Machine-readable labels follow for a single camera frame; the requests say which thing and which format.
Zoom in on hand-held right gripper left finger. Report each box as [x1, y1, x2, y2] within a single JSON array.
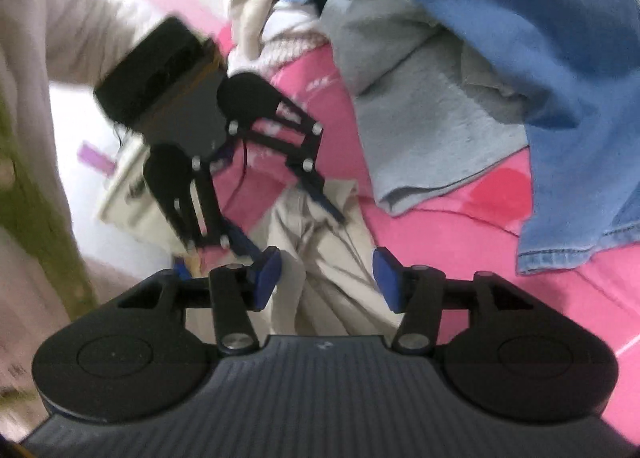
[[117, 246, 283, 355]]

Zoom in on pink floral blanket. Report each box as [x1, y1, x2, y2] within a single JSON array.
[[117, 0, 640, 444]]

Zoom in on white pink knit sweater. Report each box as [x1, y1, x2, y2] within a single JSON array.
[[257, 3, 332, 84]]

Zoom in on white plastic box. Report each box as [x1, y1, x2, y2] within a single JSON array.
[[95, 138, 176, 250]]

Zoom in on blue denim garment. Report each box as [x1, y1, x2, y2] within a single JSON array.
[[387, 0, 640, 275]]

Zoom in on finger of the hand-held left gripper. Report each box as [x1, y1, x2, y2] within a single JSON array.
[[172, 157, 263, 260], [230, 97, 347, 225]]

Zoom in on cream cloth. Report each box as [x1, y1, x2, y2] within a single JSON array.
[[227, 0, 321, 70]]

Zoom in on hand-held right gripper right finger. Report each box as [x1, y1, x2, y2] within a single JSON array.
[[372, 246, 538, 355]]

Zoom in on beige pants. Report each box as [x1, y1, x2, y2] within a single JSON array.
[[180, 178, 406, 339]]

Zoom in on grey shirt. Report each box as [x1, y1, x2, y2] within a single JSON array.
[[315, 0, 531, 217]]

